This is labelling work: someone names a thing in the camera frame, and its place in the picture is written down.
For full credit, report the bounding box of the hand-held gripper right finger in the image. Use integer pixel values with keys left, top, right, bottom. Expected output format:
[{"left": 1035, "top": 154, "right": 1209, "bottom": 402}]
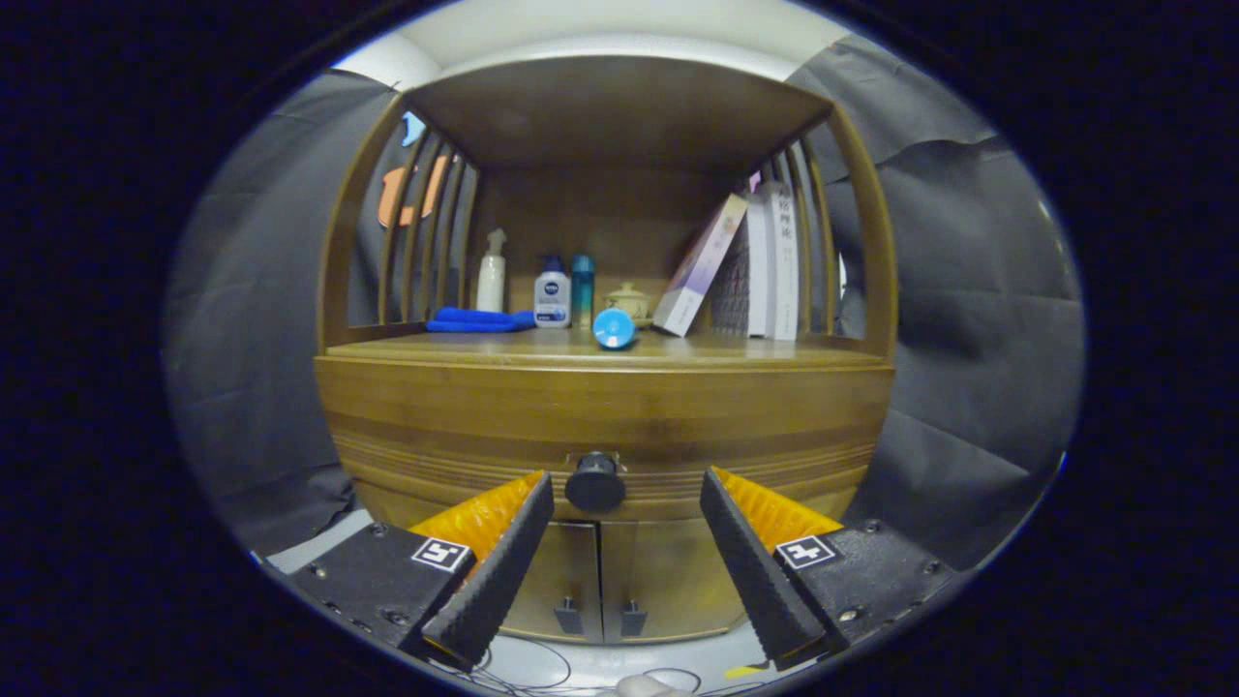
[{"left": 699, "top": 467, "right": 961, "bottom": 672}]

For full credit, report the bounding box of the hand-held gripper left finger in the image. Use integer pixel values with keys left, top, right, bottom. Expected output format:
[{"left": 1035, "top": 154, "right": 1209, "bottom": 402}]
[{"left": 281, "top": 470, "right": 557, "bottom": 674}]

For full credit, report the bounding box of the black round drawer knob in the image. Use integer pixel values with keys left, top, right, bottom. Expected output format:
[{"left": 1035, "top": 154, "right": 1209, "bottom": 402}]
[{"left": 564, "top": 451, "right": 627, "bottom": 513}]

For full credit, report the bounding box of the blue cleanser tube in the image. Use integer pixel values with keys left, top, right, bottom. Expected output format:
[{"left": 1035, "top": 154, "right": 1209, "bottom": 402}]
[{"left": 591, "top": 308, "right": 638, "bottom": 350}]

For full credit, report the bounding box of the wooden countertop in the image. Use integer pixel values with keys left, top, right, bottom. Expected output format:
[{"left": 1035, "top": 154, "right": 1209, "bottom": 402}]
[{"left": 324, "top": 327, "right": 890, "bottom": 371}]

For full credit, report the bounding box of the brown wooden cabinet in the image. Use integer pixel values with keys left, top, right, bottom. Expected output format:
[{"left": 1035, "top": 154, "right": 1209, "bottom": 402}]
[{"left": 315, "top": 55, "right": 899, "bottom": 647}]

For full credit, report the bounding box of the blue folded cloth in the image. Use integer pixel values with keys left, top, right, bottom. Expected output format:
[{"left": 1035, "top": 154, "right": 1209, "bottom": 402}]
[{"left": 426, "top": 307, "right": 536, "bottom": 334}]

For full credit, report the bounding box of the white bottle with blue cap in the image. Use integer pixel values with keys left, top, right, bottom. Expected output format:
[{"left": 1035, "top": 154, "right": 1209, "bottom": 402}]
[{"left": 533, "top": 256, "right": 572, "bottom": 329}]

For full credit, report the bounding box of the white pump bottle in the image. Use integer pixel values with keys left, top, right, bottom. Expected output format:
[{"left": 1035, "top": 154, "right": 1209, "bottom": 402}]
[{"left": 475, "top": 228, "right": 508, "bottom": 314}]

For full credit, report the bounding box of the grey patterned book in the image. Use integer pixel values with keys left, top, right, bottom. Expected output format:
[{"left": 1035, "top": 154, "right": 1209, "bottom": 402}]
[{"left": 710, "top": 194, "right": 775, "bottom": 338}]

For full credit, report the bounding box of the teal translucent bottle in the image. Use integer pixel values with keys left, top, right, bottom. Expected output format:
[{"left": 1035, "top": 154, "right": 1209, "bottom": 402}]
[{"left": 570, "top": 254, "right": 595, "bottom": 328}]

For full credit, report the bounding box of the beige lidded teacup with saucer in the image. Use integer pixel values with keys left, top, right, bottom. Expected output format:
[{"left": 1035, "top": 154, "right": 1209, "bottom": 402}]
[{"left": 602, "top": 282, "right": 652, "bottom": 325}]

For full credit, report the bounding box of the purple cover book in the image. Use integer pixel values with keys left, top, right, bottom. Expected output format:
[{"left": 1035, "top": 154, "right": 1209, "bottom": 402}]
[{"left": 651, "top": 193, "right": 749, "bottom": 338}]

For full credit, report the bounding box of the thin black cable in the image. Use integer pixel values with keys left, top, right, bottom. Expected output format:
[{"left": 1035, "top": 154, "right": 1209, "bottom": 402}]
[
  {"left": 474, "top": 634, "right": 574, "bottom": 694},
  {"left": 639, "top": 666, "right": 708, "bottom": 694}
]

